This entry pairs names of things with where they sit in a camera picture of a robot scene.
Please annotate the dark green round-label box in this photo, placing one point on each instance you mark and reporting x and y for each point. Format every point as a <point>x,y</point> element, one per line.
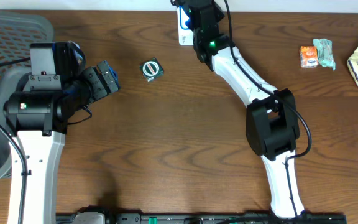
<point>151,69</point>

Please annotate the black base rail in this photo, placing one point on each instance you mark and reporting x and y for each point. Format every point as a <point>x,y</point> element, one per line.
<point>94,214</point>

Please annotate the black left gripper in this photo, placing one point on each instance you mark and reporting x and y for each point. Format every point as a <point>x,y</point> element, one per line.
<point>97,81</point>

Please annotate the black plastic mesh basket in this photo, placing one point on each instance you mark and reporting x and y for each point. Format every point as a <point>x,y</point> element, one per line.
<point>17,32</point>

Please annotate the orange small snack box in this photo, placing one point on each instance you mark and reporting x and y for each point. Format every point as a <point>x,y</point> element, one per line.
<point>308,57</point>

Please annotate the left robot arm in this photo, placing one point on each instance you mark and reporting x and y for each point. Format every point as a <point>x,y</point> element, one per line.
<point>38,115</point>

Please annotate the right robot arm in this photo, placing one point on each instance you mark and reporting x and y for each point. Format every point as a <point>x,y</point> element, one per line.
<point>272,127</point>

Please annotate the white barcode scanner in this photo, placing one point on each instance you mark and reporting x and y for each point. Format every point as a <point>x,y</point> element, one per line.
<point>185,35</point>

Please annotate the teal long snack packet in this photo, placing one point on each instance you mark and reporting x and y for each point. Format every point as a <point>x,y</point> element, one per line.
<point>325,52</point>

